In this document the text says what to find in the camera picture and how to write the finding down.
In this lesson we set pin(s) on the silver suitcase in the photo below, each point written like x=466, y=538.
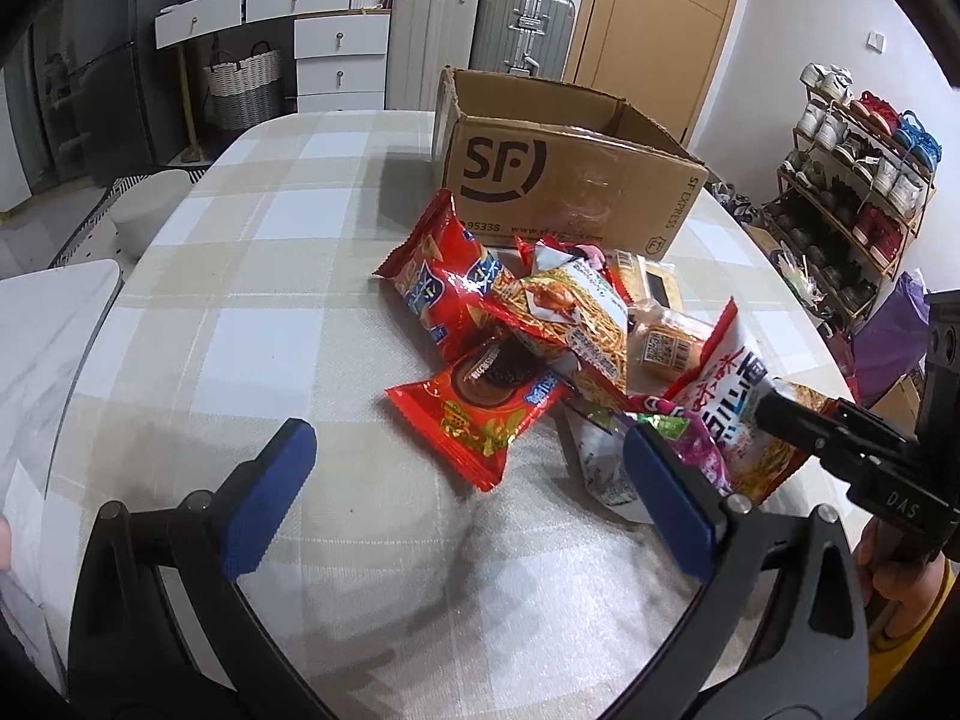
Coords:
x=521, y=30

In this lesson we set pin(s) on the clear bread packet white label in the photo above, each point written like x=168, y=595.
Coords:
x=667, y=345

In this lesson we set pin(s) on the patterned white black rug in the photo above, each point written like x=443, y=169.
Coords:
x=82, y=225

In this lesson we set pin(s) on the red cone snack bag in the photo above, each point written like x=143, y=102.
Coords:
x=435, y=277

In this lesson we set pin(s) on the wooden door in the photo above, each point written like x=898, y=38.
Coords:
x=660, y=22

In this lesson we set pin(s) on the orange fried noodle snack packet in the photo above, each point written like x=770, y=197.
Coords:
x=570, y=315

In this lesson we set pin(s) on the brown cardboard box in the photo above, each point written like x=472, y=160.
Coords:
x=570, y=172

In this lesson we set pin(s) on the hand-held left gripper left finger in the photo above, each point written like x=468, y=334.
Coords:
x=270, y=499

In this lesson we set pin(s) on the group of shoes on floor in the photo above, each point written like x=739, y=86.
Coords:
x=731, y=199

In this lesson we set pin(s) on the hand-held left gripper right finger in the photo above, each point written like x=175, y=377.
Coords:
x=667, y=502

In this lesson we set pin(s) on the red chocolate cookie packet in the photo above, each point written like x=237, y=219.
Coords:
x=472, y=405

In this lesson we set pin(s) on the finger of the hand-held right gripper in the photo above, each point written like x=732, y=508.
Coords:
x=795, y=420
x=877, y=426

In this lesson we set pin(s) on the white drawer desk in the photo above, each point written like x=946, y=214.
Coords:
x=330, y=37

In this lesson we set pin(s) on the checked tablecloth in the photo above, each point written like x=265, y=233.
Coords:
x=300, y=300

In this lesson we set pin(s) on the wooden stick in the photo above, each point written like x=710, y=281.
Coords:
x=186, y=97

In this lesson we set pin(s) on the person's right hand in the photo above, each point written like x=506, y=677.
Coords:
x=896, y=589

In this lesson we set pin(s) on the white light switch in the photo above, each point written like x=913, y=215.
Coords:
x=875, y=40

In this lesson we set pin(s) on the purple bag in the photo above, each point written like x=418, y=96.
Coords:
x=889, y=337

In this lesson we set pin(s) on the white suitcase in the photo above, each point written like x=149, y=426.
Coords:
x=431, y=37

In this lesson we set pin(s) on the purple snack packet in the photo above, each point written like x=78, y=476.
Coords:
x=697, y=442

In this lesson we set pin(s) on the wooden shoe rack with shoes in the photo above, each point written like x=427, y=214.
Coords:
x=855, y=187

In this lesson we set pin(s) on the white red noodle packet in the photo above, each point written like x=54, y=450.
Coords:
x=720, y=390

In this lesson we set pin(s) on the woven laundry basket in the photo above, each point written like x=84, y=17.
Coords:
x=244, y=90

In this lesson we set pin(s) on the small red snack packet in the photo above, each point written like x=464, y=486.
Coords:
x=529, y=249

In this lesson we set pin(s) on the clear bread packet dark label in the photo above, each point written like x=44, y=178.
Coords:
x=652, y=281

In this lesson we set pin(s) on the person's right forearm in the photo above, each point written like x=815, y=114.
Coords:
x=934, y=619

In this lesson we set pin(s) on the white snack packet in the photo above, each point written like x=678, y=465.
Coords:
x=600, y=465

